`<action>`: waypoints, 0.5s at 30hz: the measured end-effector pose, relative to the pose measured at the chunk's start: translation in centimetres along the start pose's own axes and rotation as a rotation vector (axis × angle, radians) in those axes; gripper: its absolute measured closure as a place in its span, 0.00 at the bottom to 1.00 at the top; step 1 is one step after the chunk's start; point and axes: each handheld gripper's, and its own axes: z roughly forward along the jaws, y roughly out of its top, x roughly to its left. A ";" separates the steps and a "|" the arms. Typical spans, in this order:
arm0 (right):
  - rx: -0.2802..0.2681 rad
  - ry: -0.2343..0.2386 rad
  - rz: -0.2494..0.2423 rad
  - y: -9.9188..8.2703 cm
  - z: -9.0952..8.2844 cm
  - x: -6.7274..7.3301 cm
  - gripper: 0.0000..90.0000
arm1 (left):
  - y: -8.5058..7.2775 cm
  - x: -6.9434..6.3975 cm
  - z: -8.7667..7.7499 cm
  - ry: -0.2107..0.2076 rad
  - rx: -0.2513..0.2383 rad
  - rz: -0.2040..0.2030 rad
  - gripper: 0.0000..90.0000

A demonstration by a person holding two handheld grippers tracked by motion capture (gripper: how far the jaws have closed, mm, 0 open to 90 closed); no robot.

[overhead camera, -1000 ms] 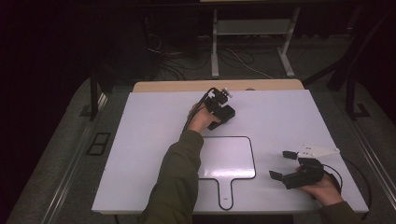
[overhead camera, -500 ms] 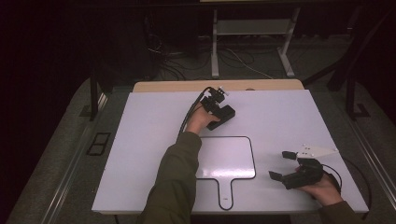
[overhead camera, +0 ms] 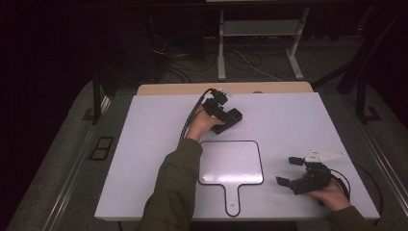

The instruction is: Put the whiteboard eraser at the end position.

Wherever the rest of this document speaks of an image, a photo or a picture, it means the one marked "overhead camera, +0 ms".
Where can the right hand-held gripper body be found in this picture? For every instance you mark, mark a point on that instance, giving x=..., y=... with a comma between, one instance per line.
x=316, y=181

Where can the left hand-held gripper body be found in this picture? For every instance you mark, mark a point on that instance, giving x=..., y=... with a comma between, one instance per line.
x=215, y=106

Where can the black whiteboard eraser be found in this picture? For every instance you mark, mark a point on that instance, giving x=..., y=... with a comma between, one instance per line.
x=235, y=117

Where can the person's left hand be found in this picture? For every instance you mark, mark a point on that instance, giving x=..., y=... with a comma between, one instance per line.
x=200, y=126

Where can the person's right hand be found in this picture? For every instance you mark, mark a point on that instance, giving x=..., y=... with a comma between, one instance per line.
x=333, y=197

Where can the wooden table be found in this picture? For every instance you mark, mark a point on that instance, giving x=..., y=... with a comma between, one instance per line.
x=272, y=88

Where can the white metal stand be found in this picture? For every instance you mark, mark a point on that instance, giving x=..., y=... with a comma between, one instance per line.
x=221, y=48

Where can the black metal stand post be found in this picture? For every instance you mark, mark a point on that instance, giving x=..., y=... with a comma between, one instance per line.
x=361, y=102
x=96, y=99

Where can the black floor socket frame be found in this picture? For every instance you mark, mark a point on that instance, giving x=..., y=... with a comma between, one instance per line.
x=101, y=148

